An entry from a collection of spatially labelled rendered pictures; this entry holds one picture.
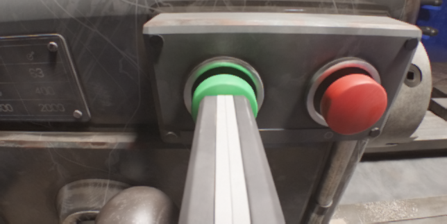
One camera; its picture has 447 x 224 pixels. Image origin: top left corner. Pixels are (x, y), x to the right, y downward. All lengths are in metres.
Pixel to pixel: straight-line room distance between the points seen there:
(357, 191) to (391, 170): 0.17
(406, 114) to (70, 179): 0.43
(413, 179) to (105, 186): 0.89
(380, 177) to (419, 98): 0.49
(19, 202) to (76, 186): 0.07
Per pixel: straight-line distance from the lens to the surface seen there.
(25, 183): 0.23
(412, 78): 0.43
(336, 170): 0.18
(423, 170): 1.00
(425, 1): 4.17
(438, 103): 1.14
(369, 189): 0.82
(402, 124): 0.44
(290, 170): 0.17
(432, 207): 0.72
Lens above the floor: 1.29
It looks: 31 degrees down
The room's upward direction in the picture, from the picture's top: straight up
